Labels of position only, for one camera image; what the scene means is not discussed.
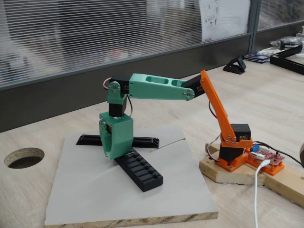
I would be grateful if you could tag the black slotted rectangular block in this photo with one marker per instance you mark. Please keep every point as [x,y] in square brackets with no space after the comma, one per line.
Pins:
[133,175]

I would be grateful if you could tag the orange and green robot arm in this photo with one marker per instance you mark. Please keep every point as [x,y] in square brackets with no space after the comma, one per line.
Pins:
[154,91]

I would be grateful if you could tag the grey laminated board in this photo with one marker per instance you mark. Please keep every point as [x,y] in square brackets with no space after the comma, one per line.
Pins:
[95,190]

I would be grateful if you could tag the wooden block with angled end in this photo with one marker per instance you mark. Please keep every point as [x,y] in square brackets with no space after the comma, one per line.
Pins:
[228,175]

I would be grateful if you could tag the black folding stand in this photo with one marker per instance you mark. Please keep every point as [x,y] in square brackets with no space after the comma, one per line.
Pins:
[236,69]

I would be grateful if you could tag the white paper sheet on window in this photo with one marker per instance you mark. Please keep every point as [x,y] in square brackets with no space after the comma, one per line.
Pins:
[225,19]

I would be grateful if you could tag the red controller board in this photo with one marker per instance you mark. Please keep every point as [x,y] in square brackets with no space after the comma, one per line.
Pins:
[268,156]

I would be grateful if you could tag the stack of blue cards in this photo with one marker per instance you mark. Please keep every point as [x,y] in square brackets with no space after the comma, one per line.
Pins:
[259,58]

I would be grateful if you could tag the white flat packet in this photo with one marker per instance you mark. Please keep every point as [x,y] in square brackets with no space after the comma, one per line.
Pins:
[267,51]

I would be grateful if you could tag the long wooden plank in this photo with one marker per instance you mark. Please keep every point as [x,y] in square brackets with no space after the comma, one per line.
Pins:
[285,187]

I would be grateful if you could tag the dark round object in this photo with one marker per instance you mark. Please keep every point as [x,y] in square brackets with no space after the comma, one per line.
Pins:
[302,154]

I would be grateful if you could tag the clear plastic bag with parts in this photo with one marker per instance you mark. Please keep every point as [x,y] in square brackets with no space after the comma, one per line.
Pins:
[288,41]

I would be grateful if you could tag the long black plastic rail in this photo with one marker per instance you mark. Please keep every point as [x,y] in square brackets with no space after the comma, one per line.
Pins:
[90,140]

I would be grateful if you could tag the black rectangular frame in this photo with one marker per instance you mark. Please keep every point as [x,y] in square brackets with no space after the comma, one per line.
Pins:
[285,61]

